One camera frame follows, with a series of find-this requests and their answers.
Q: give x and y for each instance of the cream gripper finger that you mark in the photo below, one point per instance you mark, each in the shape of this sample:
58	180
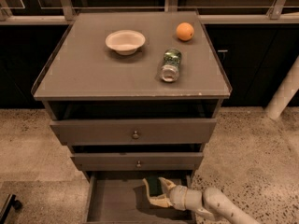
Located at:
165	203
167	187

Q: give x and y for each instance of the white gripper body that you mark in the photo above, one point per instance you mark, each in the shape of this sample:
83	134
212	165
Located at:
177	197

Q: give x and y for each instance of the dark green sponge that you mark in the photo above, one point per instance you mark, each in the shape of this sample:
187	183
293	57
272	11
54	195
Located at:
154	186

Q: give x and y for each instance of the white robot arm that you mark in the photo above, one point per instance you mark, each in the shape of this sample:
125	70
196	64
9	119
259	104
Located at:
250	172

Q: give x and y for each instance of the grey middle drawer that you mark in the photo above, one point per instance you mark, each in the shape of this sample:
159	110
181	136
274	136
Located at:
137	161

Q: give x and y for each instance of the grey top drawer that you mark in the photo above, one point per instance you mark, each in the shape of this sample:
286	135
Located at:
75	132

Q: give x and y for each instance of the grey drawer cabinet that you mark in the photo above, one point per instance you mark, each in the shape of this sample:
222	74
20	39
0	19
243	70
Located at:
88	80

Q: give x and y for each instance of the white paper bowl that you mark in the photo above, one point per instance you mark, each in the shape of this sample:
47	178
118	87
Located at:
125	42

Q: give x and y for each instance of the black caster wheel base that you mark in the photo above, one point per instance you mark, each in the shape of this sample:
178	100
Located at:
11	202

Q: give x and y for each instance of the orange fruit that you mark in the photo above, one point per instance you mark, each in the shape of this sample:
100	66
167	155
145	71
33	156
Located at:
185	31

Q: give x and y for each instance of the metal railing frame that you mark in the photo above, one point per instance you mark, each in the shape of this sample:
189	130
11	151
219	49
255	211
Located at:
209	11

